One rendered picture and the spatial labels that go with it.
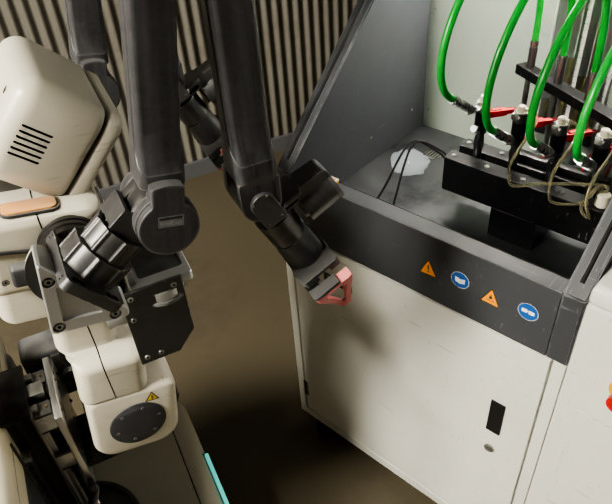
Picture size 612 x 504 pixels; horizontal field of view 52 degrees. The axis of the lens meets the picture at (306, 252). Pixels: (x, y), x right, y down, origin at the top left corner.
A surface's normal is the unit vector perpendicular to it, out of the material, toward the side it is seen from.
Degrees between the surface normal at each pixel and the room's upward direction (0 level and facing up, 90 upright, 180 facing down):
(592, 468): 90
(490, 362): 90
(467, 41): 90
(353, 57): 90
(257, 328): 0
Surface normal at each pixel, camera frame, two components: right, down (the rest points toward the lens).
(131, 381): 0.44, 0.55
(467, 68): -0.66, 0.51
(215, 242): -0.06, -0.77
